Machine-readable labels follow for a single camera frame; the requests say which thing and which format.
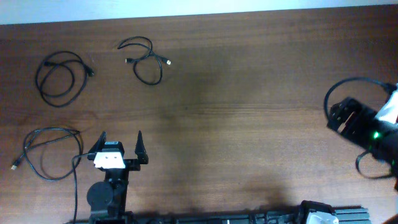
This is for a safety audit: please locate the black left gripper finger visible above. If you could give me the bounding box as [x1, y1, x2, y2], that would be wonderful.
[88, 131, 106, 155]
[134, 131, 149, 164]

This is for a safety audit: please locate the thin black USB cable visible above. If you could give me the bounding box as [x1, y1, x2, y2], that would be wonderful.
[10, 127, 84, 182]

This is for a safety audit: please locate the thick black USB cable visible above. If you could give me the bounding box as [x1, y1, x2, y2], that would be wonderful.
[35, 50, 95, 108]

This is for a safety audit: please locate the short black USB cable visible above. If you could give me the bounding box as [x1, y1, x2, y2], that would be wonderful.
[116, 35, 172, 86]

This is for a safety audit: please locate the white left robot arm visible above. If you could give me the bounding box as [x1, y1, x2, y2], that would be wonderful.
[86, 132, 149, 224]

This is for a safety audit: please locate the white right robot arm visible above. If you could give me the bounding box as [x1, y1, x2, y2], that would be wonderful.
[296, 98, 397, 224]

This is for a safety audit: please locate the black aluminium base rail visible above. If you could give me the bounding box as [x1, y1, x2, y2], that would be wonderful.
[65, 200, 371, 224]

